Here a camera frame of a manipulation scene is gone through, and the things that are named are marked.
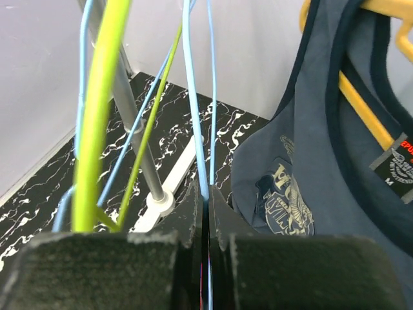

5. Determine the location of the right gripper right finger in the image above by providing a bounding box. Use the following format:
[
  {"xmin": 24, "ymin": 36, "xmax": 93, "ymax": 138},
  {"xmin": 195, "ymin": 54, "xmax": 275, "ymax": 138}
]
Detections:
[{"xmin": 209, "ymin": 186, "xmax": 407, "ymax": 309}]

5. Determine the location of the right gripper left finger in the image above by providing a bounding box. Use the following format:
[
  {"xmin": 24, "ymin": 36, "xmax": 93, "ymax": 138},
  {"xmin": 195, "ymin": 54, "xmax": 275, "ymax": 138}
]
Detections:
[{"xmin": 1, "ymin": 181, "xmax": 203, "ymax": 309}]

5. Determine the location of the lime green hanger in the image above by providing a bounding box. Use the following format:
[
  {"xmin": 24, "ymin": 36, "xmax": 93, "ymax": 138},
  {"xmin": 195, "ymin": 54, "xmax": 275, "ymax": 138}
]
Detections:
[{"xmin": 72, "ymin": 1, "xmax": 177, "ymax": 233}]

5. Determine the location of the navy blue tank top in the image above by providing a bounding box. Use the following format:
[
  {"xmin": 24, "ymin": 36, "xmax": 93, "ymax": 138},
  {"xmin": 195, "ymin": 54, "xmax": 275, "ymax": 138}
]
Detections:
[{"xmin": 231, "ymin": 1, "xmax": 412, "ymax": 308}]

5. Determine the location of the light blue wire hanger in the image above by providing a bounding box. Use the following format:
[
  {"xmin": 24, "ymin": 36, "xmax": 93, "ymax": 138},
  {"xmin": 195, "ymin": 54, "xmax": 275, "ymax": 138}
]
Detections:
[{"xmin": 52, "ymin": 1, "xmax": 196, "ymax": 233}]

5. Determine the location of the yellow plastic hanger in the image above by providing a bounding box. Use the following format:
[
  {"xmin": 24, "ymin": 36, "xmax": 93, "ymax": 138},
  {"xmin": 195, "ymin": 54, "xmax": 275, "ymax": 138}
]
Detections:
[{"xmin": 298, "ymin": 0, "xmax": 413, "ymax": 152}]

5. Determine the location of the white clothes rack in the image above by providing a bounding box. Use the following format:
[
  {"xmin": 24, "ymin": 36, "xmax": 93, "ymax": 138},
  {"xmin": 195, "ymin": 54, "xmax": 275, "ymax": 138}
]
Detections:
[{"xmin": 76, "ymin": 0, "xmax": 207, "ymax": 233}]

